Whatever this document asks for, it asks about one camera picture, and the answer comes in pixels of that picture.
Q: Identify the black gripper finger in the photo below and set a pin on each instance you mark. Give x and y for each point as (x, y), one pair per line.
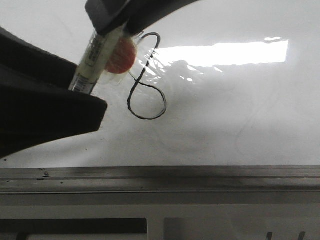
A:
(134, 15)
(36, 105)

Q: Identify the white black whiteboard marker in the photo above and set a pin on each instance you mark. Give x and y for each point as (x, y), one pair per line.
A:
(94, 60)

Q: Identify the red round magnet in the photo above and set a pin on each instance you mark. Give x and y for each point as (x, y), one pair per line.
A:
(123, 56)

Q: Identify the white whiteboard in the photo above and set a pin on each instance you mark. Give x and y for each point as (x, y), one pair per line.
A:
(242, 82)

